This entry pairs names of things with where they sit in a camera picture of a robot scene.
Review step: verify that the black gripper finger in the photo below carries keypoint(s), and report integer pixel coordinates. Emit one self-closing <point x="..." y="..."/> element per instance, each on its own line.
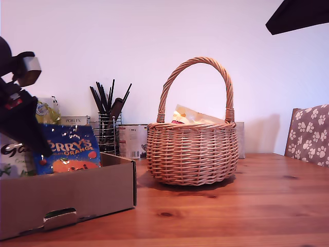
<point x="23" y="126"/>

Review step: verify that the white Galaxy egg bag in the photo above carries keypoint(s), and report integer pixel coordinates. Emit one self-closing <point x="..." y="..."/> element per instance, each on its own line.
<point x="13" y="159"/>

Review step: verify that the blue Terry's orange egg bag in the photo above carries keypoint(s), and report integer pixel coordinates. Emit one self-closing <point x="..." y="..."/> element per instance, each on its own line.
<point x="74" y="151"/>

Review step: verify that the red and cream egg bag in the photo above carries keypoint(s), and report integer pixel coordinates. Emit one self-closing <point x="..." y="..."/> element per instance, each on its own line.
<point x="195" y="117"/>

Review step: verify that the white Porlex box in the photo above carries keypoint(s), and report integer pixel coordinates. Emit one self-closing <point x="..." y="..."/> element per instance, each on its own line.
<point x="75" y="120"/>

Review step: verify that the brown cardboard box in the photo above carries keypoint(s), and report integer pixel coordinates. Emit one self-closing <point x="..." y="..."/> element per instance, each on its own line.
<point x="72" y="195"/>

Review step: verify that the grey leaf pattern box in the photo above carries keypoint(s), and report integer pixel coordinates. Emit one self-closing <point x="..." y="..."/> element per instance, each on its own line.
<point x="240" y="140"/>

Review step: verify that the yellow blue kitchen towel pack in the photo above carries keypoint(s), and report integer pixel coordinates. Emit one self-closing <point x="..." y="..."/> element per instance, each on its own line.
<point x="47" y="113"/>

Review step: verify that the black chopstick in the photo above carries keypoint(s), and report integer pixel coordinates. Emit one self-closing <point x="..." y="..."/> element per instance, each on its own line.
<point x="101" y="95"/>
<point x="127" y="92"/>
<point x="95" y="99"/>
<point x="111" y="90"/>

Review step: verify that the white pet food can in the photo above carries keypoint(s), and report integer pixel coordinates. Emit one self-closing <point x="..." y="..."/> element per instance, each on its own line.
<point x="133" y="141"/>

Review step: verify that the paw print chair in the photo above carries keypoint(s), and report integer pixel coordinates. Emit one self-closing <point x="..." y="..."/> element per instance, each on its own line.
<point x="308" y="133"/>

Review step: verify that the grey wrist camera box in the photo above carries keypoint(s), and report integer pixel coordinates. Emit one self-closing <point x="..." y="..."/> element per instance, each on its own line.
<point x="32" y="72"/>

